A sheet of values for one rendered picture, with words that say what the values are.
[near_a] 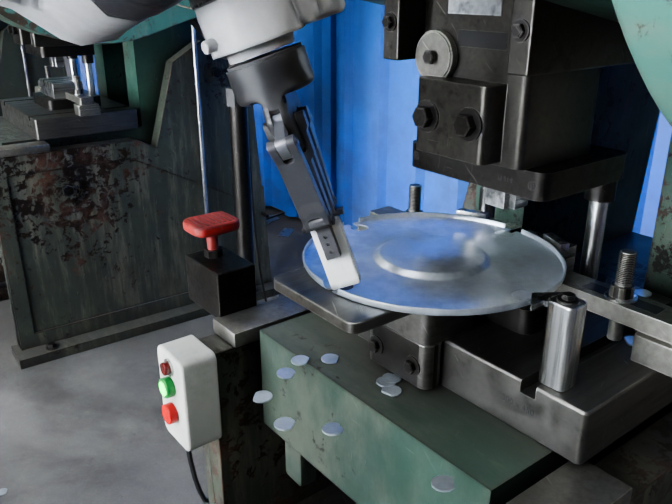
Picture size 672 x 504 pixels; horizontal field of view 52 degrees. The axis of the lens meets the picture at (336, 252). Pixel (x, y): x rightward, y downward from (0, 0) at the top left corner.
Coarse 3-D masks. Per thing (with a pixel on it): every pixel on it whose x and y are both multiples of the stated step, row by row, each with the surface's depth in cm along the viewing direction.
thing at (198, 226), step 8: (200, 216) 98; (208, 216) 98; (216, 216) 98; (224, 216) 98; (232, 216) 98; (184, 224) 96; (192, 224) 95; (200, 224) 95; (208, 224) 95; (216, 224) 95; (224, 224) 95; (232, 224) 96; (192, 232) 94; (200, 232) 94; (208, 232) 94; (216, 232) 95; (224, 232) 95; (208, 240) 97; (216, 240) 98; (208, 248) 98; (216, 248) 98
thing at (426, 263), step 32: (384, 224) 88; (416, 224) 88; (448, 224) 88; (480, 224) 88; (384, 256) 76; (416, 256) 76; (448, 256) 76; (480, 256) 76; (512, 256) 78; (544, 256) 78; (352, 288) 70; (384, 288) 70; (416, 288) 70; (448, 288) 70; (480, 288) 70; (512, 288) 70; (544, 288) 70
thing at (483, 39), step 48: (432, 0) 75; (480, 0) 70; (432, 48) 75; (480, 48) 71; (432, 96) 74; (480, 96) 69; (528, 96) 68; (576, 96) 73; (432, 144) 75; (480, 144) 70; (528, 144) 70; (576, 144) 76
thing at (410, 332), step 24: (288, 288) 71; (312, 288) 70; (336, 312) 65; (360, 312) 65; (384, 312) 65; (384, 336) 79; (408, 336) 76; (432, 336) 74; (384, 360) 80; (408, 360) 76; (432, 360) 75; (432, 384) 76
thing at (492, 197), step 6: (486, 192) 83; (492, 192) 82; (498, 192) 81; (486, 198) 83; (492, 198) 82; (498, 198) 81; (504, 198) 81; (510, 198) 81; (516, 198) 80; (522, 198) 81; (492, 204) 82; (498, 204) 82; (504, 204) 81; (510, 204) 81; (516, 204) 81; (522, 204) 81
